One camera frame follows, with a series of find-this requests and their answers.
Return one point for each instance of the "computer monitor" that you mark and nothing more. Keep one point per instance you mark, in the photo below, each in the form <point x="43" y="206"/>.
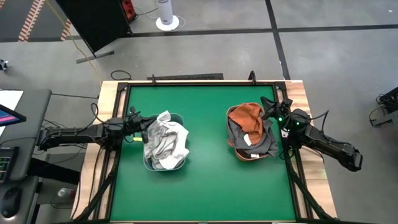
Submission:
<point x="9" y="116"/>

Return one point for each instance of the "black metal table frame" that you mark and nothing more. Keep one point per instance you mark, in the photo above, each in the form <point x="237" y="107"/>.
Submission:
<point x="202" y="83"/>

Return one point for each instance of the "black table clamp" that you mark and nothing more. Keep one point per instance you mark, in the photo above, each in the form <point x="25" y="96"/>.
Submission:
<point x="153" y="79"/>
<point x="252" y="76"/>

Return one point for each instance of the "white tower fan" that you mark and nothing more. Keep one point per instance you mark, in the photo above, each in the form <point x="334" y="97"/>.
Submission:
<point x="165" y="12"/>

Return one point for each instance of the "backlit keyboard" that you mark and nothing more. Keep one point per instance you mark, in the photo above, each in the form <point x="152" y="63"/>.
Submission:
<point x="6" y="165"/>

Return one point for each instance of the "plastic bottle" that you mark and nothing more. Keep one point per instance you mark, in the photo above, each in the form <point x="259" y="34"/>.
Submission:
<point x="65" y="193"/>

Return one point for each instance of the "plain white towel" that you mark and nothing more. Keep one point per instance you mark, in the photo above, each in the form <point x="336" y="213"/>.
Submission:
<point x="163" y="117"/>

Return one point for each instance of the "orange towel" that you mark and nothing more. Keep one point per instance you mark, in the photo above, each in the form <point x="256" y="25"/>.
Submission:
<point x="248" y="119"/>

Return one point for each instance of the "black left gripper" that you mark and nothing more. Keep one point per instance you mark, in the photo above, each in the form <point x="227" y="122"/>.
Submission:
<point x="135" y="124"/>

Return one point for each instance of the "small black white device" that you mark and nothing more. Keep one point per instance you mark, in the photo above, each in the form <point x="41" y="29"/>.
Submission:
<point x="3" y="64"/>

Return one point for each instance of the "black floor equipment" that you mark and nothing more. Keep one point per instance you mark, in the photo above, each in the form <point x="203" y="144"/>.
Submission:
<point x="388" y="105"/>

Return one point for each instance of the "green table mat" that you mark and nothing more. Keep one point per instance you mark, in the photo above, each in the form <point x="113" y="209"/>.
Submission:
<point x="202" y="193"/>

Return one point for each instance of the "light grey waffle towel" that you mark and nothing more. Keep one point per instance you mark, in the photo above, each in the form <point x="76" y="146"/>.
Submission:
<point x="164" y="143"/>

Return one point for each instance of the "long black bar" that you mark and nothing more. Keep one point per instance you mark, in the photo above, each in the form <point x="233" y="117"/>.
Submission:
<point x="186" y="76"/>

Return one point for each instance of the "orange plastic basket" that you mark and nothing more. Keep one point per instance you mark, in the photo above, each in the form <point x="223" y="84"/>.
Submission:
<point x="241" y="156"/>

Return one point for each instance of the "silver metal bracket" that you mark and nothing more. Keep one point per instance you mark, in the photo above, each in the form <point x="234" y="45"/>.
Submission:
<point x="284" y="133"/>

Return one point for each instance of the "dark floor mat orange stripes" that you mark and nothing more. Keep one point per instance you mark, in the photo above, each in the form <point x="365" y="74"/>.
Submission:
<point x="31" y="18"/>

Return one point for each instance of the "red power strip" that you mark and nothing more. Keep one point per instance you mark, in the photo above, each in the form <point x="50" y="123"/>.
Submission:
<point x="128" y="7"/>

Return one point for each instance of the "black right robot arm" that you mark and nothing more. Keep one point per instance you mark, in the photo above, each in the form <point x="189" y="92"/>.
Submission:
<point x="326" y="146"/>

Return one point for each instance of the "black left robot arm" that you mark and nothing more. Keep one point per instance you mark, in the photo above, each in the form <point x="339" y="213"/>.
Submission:
<point x="71" y="135"/>

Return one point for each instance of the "black computer mouse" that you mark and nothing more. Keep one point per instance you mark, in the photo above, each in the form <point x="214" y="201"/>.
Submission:
<point x="12" y="200"/>

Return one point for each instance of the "black panel on stand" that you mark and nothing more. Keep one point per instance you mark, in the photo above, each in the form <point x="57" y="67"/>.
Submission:
<point x="93" y="21"/>

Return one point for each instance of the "grey desk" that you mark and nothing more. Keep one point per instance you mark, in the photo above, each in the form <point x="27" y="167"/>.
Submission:
<point x="28" y="161"/>

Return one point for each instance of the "white paper sheet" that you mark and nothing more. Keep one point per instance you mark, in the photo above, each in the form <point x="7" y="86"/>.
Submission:
<point x="11" y="98"/>

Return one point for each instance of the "teal plastic basket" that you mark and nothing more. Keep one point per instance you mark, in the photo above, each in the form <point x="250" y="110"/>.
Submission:
<point x="178" y="116"/>

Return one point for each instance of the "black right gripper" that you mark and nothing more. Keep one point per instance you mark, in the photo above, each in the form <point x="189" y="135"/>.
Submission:
<point x="283" y="112"/>

